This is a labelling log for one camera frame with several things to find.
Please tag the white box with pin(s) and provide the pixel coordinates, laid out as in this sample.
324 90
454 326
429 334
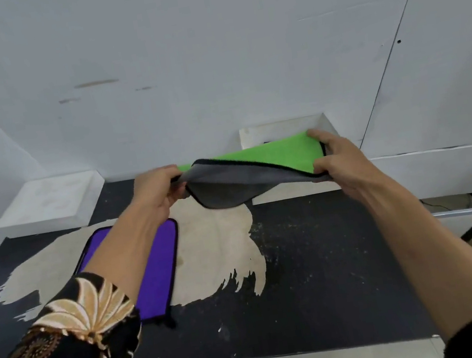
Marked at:
281 128

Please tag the white flat box lid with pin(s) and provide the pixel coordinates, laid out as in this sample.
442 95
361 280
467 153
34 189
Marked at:
45 199

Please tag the green microfibre cloth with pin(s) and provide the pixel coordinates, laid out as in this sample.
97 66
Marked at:
277 156

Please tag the person's left hand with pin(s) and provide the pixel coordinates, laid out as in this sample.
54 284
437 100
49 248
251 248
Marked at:
155 192

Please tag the person's right hand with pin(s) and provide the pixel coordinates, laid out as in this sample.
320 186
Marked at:
347 167

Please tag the person's right forearm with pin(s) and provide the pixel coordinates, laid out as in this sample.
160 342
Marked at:
439 260

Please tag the metal floor rail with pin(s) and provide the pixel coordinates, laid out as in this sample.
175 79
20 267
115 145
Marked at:
462 212

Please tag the purple cloth black trim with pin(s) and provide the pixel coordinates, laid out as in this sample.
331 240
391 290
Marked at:
161 270

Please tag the person's left forearm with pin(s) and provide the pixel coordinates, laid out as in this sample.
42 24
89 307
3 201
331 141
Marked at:
126 253

